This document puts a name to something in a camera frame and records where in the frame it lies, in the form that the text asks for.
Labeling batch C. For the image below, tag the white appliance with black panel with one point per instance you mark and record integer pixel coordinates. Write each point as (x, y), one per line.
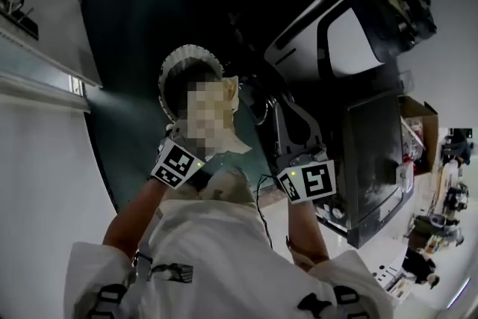
(351, 41)

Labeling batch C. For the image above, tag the black framed appliance with window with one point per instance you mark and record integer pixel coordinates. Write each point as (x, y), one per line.
(358, 235)

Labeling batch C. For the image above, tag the white plastic container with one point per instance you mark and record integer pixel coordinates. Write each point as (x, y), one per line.
(405, 175)

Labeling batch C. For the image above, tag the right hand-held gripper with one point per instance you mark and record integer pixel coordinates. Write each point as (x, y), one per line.
(313, 179)

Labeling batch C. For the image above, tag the person's white shirt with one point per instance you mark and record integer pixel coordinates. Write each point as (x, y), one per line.
(216, 254)

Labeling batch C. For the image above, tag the white woven laundry basket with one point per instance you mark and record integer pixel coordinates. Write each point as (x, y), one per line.
(175, 59)

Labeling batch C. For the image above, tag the person's right forearm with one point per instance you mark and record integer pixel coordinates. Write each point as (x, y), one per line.
(306, 231)

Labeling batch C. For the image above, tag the beige garment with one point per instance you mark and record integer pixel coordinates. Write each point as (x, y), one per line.
(209, 116)

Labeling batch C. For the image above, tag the black washing machine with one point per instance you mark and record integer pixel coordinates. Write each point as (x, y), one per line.
(373, 130)

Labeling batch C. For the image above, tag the open cardboard box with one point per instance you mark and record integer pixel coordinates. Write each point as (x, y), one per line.
(429, 130)

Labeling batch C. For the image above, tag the person's beige shorts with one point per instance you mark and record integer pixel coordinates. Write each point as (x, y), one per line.
(231, 186)

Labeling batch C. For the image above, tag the person's left forearm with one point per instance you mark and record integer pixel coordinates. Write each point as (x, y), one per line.
(134, 213)

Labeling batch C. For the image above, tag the white door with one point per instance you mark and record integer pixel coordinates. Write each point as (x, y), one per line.
(56, 30)

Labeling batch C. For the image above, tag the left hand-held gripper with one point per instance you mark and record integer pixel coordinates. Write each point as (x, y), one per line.
(175, 160)

